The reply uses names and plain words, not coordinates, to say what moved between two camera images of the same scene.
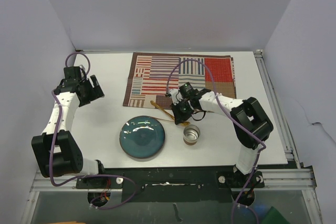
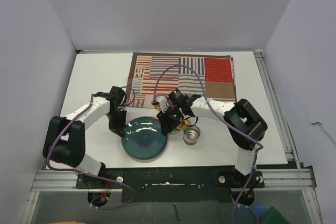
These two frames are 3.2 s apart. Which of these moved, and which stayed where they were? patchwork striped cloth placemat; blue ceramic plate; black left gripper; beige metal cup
Moved: black left gripper
Stayed: beige metal cup; patchwork striped cloth placemat; blue ceramic plate
